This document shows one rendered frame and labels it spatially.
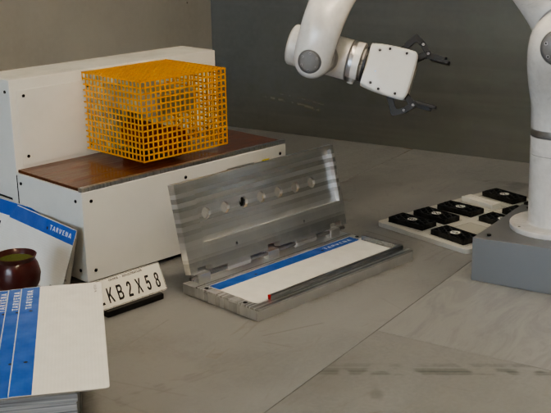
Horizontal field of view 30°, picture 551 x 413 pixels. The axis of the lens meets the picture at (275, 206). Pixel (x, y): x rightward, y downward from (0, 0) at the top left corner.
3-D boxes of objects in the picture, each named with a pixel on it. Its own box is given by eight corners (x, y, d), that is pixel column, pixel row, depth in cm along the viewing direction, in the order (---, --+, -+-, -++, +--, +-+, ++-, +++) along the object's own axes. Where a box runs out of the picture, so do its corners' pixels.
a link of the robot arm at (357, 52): (341, 80, 205) (355, 84, 205) (353, 38, 204) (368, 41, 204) (347, 83, 213) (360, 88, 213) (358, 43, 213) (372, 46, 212)
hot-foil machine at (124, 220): (88, 288, 199) (73, 93, 188) (-19, 243, 227) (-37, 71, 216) (345, 205, 250) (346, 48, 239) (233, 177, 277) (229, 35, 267)
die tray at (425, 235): (466, 254, 214) (466, 250, 213) (375, 225, 234) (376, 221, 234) (583, 216, 237) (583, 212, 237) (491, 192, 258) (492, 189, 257)
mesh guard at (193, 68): (144, 163, 207) (139, 81, 203) (86, 147, 221) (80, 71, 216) (228, 143, 223) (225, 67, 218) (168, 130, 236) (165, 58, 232)
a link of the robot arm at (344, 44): (349, 43, 203) (359, 37, 211) (287, 26, 205) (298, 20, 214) (339, 84, 206) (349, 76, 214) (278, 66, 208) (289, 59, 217)
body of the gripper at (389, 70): (350, 86, 205) (404, 101, 203) (365, 36, 204) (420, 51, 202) (355, 88, 213) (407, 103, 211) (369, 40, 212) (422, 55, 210)
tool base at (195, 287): (257, 322, 182) (257, 302, 181) (183, 292, 196) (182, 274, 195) (412, 260, 211) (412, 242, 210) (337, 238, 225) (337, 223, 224)
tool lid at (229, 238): (173, 184, 191) (166, 185, 192) (193, 283, 193) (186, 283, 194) (332, 143, 220) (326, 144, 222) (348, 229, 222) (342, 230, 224)
